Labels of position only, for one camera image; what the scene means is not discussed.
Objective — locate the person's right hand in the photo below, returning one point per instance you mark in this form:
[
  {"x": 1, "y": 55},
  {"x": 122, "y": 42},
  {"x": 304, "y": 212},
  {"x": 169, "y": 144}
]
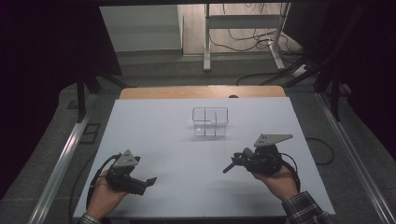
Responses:
[{"x": 280, "y": 183}]

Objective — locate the white cabinet panel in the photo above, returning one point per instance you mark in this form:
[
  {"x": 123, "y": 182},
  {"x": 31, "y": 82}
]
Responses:
[{"x": 140, "y": 28}]

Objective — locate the black metal stand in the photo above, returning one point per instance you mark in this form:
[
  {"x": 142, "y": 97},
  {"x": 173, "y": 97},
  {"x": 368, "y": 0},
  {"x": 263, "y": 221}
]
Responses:
[
  {"x": 335, "y": 99},
  {"x": 81, "y": 99}
]

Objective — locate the metal floor rail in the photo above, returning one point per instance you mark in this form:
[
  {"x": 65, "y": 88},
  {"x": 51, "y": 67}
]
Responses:
[
  {"x": 62, "y": 165},
  {"x": 351, "y": 155}
]

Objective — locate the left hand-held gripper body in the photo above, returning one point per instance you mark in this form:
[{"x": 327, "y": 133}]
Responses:
[{"x": 123, "y": 179}]

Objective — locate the white metal desk frame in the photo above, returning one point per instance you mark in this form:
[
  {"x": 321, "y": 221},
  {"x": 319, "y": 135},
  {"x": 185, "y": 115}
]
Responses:
[{"x": 207, "y": 40}]

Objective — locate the person's left hand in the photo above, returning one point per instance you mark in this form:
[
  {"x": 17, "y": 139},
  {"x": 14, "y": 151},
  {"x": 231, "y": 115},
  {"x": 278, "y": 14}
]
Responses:
[{"x": 102, "y": 199}]

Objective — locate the clear acrylic divided organizer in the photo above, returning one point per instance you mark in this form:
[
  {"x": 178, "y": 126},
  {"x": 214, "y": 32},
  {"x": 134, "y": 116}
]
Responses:
[{"x": 210, "y": 119}]

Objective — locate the white table board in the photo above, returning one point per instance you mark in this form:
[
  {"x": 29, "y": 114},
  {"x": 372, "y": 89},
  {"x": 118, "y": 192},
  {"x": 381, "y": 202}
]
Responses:
[{"x": 174, "y": 146}]

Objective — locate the white power strip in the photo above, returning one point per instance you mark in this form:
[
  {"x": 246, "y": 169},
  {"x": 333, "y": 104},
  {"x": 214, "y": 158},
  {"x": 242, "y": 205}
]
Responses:
[{"x": 300, "y": 70}]

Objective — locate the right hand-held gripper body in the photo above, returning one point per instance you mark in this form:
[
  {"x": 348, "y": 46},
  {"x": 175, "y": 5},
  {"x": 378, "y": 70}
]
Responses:
[{"x": 264, "y": 161}]

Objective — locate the black rectangular floor frame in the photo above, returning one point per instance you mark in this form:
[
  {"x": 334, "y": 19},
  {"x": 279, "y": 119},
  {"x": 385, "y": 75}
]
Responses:
[{"x": 90, "y": 133}]

